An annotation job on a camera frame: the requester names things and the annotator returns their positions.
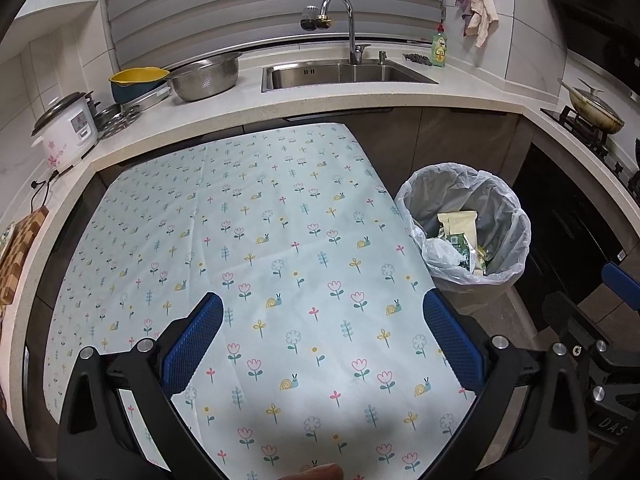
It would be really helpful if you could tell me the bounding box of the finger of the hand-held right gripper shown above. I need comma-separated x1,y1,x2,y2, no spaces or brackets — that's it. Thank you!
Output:
542,291,614,346
601,261,640,304

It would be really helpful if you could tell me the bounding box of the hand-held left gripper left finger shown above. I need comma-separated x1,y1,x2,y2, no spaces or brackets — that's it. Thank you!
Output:
57,292,225,480

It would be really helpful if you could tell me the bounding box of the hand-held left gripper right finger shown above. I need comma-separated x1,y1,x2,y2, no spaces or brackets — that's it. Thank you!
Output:
422,290,591,480

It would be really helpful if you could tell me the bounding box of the grey trash bin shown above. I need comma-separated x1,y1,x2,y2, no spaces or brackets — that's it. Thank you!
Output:
430,270,516,294

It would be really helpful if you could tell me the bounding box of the clear plastic bag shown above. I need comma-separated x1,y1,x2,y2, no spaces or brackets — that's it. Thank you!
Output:
422,237,467,270

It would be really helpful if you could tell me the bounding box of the green packet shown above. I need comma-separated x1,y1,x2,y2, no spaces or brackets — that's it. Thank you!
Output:
444,232,479,271

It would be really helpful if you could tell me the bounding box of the large beige packet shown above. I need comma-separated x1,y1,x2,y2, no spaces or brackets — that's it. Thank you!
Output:
437,210,480,249

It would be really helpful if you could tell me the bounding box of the trash bin with liner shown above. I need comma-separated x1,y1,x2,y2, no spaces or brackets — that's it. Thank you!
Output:
394,162,532,287

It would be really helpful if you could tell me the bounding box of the person's left hand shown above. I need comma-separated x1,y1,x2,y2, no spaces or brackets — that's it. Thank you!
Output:
282,464,346,480

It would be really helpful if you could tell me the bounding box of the floral tablecloth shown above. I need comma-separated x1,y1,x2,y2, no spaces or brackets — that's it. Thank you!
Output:
42,122,478,480

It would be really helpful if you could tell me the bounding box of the black gas stove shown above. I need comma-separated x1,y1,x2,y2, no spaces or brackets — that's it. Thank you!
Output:
540,105,640,186

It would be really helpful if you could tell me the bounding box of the wok with glass lid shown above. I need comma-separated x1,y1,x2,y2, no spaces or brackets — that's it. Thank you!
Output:
557,77,626,135

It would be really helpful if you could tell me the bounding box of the wooden cutting board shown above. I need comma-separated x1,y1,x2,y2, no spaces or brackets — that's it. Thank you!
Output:
0,205,50,306

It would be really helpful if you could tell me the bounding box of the steel steamer rack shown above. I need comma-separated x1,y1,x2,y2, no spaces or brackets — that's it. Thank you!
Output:
97,107,144,139

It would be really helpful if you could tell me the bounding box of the round steel pan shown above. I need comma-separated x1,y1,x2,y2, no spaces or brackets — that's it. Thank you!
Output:
95,102,124,126

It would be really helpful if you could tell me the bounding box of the white rice cooker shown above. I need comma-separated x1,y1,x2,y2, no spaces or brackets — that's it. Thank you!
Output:
31,91,100,170

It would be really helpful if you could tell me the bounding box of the rectangular steel tray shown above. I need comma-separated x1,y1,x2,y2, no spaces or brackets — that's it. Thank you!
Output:
135,85,171,111

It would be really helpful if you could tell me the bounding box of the dark blue basin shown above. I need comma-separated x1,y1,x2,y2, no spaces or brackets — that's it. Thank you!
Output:
110,77,169,106

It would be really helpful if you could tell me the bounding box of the black range hood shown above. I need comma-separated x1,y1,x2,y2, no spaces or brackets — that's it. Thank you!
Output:
537,0,640,96

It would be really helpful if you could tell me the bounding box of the steel colander bowl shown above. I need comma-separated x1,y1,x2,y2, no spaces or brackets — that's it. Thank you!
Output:
167,51,244,103

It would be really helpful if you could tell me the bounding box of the yellow basin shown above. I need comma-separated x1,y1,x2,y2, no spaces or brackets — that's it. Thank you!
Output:
109,66,170,86

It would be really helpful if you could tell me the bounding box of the stainless steel sink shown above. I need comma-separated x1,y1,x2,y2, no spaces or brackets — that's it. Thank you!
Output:
261,60,440,94

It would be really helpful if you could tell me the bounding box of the green dish soap bottle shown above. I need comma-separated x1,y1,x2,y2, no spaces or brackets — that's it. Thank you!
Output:
431,24,448,69

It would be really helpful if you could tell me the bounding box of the beige hanging cloth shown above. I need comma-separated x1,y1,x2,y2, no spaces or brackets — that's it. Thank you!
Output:
465,0,500,49

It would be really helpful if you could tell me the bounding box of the chrome faucet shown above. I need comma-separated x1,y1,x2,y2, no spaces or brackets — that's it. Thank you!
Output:
300,0,374,66

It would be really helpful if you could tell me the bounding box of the grey window blind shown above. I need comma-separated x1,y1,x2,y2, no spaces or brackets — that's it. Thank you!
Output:
102,0,446,69

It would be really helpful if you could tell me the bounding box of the black power cord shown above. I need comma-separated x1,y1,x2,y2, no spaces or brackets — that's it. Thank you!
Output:
30,167,61,211

